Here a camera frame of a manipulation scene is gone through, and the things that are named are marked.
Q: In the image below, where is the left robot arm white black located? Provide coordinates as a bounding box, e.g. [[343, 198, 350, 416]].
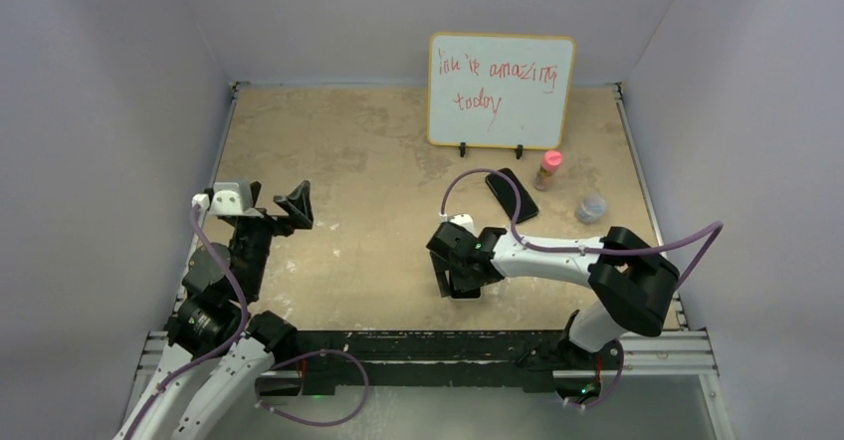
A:
[[115, 180, 314, 439]]

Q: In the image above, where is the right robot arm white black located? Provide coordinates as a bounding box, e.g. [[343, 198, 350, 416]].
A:
[[426, 220, 680, 367]]

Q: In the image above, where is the black phone without case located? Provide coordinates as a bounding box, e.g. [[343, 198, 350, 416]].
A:
[[485, 167, 539, 224]]

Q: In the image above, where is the pink capped small bottle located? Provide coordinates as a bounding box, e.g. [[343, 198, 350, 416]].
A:
[[532, 150, 563, 191]]

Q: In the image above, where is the clear round lid container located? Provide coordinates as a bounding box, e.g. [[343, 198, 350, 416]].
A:
[[574, 193, 607, 225]]

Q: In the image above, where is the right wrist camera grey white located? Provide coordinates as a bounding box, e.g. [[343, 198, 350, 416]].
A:
[[439, 213, 475, 233]]

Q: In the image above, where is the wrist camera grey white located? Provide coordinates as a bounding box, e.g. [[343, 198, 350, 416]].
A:
[[439, 213, 475, 233], [191, 180, 261, 217]]

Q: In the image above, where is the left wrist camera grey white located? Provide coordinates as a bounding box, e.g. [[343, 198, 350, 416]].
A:
[[191, 180, 261, 217]]

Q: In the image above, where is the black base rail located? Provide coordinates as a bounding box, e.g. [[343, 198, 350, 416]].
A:
[[253, 329, 624, 399]]

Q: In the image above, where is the white board yellow frame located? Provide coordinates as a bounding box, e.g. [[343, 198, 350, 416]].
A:
[[427, 32, 576, 150]]

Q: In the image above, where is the aluminium frame rail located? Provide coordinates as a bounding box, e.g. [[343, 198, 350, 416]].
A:
[[123, 330, 736, 439]]

